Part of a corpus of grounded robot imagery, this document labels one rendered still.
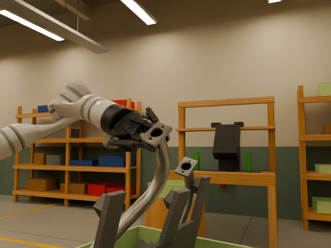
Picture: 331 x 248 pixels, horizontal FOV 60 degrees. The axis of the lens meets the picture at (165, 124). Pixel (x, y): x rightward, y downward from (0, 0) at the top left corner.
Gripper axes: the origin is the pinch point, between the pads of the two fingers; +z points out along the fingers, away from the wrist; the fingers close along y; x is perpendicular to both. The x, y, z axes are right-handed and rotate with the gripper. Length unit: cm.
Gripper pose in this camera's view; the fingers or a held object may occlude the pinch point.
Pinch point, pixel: (156, 139)
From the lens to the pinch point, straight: 60.7
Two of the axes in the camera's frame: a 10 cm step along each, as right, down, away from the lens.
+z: 7.5, 3.3, -5.7
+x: 1.9, 7.2, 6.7
